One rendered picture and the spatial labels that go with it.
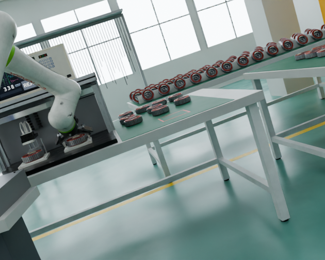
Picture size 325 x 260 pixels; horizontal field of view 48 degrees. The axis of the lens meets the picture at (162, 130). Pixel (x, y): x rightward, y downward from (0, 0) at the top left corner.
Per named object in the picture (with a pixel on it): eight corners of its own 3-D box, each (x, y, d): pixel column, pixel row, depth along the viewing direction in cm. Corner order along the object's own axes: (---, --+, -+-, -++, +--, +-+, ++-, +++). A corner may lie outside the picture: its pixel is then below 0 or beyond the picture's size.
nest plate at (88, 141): (92, 142, 190) (91, 140, 190) (64, 152, 188) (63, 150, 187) (92, 138, 204) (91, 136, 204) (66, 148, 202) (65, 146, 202)
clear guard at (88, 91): (95, 94, 179) (91, 82, 178) (47, 110, 176) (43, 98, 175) (94, 92, 211) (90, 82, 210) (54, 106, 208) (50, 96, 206)
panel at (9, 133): (112, 127, 223) (95, 80, 218) (6, 165, 214) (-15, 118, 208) (112, 126, 224) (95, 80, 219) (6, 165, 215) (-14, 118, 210)
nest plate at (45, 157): (47, 159, 186) (46, 157, 186) (18, 169, 184) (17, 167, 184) (50, 153, 201) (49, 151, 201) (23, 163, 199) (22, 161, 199)
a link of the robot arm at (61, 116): (41, 122, 156) (66, 127, 155) (50, 95, 160) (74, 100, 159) (50, 132, 169) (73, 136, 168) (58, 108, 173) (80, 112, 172)
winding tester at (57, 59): (76, 78, 204) (62, 43, 200) (-1, 104, 198) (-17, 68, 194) (78, 79, 242) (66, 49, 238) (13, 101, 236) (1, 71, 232)
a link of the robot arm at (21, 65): (-4, 72, 147) (9, 67, 140) (5, 48, 151) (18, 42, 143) (67, 109, 172) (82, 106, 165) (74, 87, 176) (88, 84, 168)
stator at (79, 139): (87, 141, 191) (85, 134, 191) (67, 148, 190) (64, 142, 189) (87, 138, 202) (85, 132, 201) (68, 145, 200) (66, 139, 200)
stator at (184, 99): (192, 99, 241) (190, 94, 240) (190, 101, 230) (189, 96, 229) (176, 104, 243) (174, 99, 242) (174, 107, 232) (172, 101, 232)
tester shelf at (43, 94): (97, 79, 204) (94, 71, 203) (-24, 121, 194) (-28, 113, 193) (96, 80, 247) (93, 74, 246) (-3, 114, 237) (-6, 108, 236)
